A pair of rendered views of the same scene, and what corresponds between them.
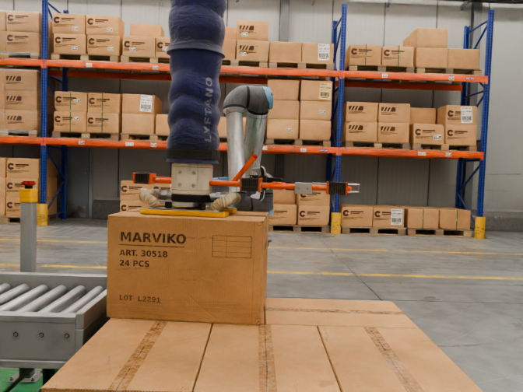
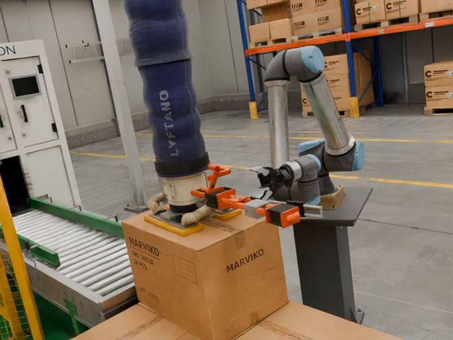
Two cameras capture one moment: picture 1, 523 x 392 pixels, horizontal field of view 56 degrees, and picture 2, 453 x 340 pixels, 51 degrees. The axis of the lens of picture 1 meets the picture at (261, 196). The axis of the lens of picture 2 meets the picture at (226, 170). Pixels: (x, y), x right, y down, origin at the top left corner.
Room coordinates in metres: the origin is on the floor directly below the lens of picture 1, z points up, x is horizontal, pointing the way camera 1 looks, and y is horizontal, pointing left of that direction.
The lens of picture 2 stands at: (0.93, -1.30, 1.60)
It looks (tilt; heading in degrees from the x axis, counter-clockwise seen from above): 14 degrees down; 49
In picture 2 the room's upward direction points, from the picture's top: 9 degrees counter-clockwise
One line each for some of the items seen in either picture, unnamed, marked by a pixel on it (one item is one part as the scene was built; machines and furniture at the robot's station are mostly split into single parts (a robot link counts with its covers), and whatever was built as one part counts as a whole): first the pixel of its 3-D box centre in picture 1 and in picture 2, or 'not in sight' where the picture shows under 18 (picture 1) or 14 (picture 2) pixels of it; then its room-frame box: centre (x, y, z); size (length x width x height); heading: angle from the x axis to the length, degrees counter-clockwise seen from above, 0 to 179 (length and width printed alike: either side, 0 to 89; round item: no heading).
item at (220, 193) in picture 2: (250, 184); (220, 197); (2.04, 0.04, 1.07); 0.10 x 0.08 x 0.06; 173
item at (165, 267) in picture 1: (194, 260); (201, 260); (2.07, 0.28, 0.74); 0.60 x 0.40 x 0.40; 86
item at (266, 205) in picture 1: (262, 204); (306, 191); (2.48, -0.01, 0.96); 0.12 x 0.09 x 0.12; 104
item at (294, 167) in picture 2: not in sight; (289, 171); (2.39, 0.00, 1.08); 0.09 x 0.05 x 0.10; 84
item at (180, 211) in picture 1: (184, 208); (171, 218); (1.97, 0.30, 0.97); 0.34 x 0.10 x 0.05; 83
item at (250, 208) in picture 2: (303, 188); (257, 208); (2.01, -0.17, 1.07); 0.07 x 0.07 x 0.04; 83
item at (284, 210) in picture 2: (336, 188); (282, 214); (1.99, -0.30, 1.07); 0.08 x 0.07 x 0.05; 83
